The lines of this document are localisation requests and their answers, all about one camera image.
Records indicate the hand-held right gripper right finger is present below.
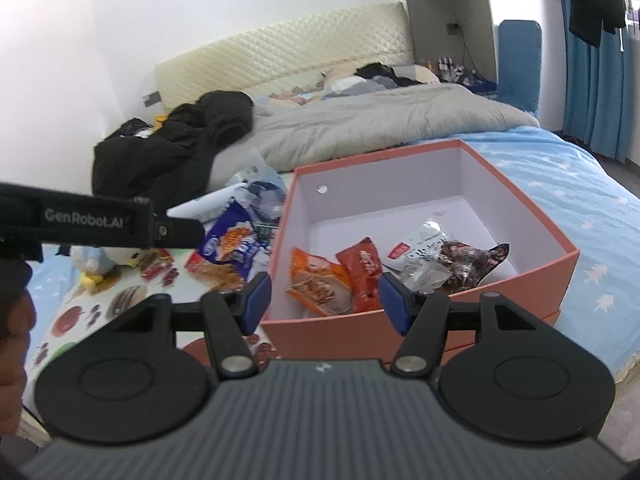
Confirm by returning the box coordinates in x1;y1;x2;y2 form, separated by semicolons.
378;273;543;376

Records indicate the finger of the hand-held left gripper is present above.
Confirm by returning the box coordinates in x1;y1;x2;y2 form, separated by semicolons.
152;214;206;250

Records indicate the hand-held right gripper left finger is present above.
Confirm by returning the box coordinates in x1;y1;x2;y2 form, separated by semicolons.
112;272;273;378

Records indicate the orange cardboard box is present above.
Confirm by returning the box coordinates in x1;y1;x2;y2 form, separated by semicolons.
260;139;582;366

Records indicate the blue noodle snack packet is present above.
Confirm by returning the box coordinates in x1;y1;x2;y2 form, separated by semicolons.
185;200;273;293

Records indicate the dark red snack packet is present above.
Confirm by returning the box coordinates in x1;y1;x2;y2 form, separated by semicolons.
336;237;383;313

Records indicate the orange snack packet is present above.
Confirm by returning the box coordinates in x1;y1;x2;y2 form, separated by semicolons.
286;246;356;317

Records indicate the silver white snack packet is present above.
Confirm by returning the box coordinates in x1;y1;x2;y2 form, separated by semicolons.
385;220;453;291

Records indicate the dark brown snack packet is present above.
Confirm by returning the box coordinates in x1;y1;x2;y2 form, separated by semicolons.
437;240;511;293

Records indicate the person's left hand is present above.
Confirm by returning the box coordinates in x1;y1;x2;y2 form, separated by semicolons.
0;292;38;436

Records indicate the white tube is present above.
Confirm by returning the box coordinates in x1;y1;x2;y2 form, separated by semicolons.
167;185;251;223

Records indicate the penguin plush toy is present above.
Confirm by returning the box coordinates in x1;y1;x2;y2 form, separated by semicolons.
70;245;143;288

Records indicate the dark green packet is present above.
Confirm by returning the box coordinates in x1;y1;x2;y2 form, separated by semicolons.
252;222;281;248

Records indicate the black jacket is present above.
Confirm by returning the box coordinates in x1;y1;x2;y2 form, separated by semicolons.
92;91;256;211

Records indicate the clear bag with dark item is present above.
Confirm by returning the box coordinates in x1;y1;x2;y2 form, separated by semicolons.
245;180;288;221

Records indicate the fruit printed sheet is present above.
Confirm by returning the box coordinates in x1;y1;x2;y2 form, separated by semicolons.
25;170;301;411

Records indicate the clear plastic bag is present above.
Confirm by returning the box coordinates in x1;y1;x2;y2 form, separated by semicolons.
220;147;288;196

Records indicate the grey quilt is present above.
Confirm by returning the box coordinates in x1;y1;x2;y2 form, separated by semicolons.
207;82;542;191

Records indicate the cream quilted headboard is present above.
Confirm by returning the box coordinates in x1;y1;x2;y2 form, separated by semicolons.
154;1;415;111

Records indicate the blue starred bed sheet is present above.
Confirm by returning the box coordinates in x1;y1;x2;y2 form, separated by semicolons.
462;125;640;386

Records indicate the pile of clothes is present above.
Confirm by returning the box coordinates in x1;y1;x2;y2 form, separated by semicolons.
320;61;441;98

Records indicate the cluster of small bottles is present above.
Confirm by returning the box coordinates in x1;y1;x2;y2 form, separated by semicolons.
435;57;496;93

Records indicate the blue chair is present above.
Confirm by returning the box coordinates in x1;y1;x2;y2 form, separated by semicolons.
496;20;543;113

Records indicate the blue curtain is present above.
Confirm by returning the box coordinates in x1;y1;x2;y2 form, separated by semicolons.
557;0;640;163

